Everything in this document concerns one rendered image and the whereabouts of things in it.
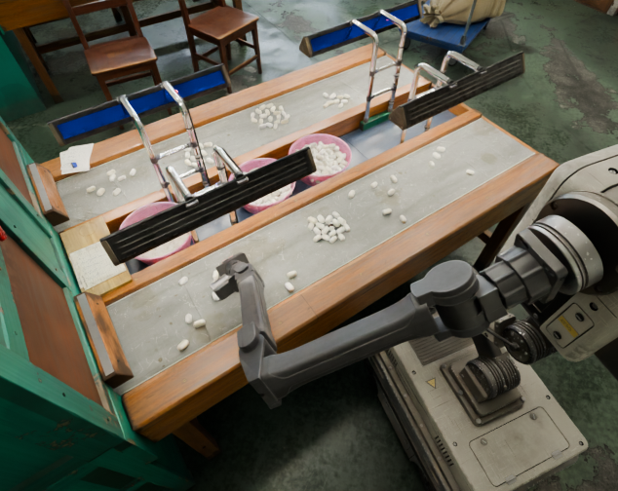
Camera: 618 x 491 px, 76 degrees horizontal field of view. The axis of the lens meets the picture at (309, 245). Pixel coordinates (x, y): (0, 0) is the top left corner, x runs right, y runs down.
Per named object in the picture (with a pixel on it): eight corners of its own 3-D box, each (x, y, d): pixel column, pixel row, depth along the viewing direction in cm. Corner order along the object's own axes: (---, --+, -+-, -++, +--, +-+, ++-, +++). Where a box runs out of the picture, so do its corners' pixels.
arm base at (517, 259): (552, 300, 64) (569, 271, 54) (507, 324, 64) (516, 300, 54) (516, 260, 68) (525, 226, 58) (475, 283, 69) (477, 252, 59)
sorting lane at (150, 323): (533, 156, 171) (535, 152, 170) (123, 396, 112) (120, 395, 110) (480, 121, 186) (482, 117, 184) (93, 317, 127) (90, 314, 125)
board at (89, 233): (133, 281, 130) (132, 279, 129) (87, 304, 125) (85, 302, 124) (102, 217, 146) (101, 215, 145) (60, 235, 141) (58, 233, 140)
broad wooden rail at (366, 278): (541, 196, 177) (562, 164, 162) (154, 444, 117) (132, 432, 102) (519, 180, 183) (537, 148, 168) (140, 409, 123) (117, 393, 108)
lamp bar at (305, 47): (422, 18, 180) (426, 1, 174) (309, 58, 159) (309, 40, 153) (410, 12, 184) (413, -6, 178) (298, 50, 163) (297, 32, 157)
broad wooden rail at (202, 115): (382, 82, 231) (387, 51, 216) (62, 213, 172) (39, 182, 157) (368, 73, 237) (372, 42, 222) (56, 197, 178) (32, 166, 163)
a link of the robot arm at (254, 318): (289, 375, 78) (259, 337, 73) (264, 390, 78) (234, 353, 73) (266, 283, 117) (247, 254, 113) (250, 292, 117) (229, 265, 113)
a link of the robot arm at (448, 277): (257, 426, 70) (225, 389, 66) (263, 370, 82) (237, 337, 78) (501, 326, 61) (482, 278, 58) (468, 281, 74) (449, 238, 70)
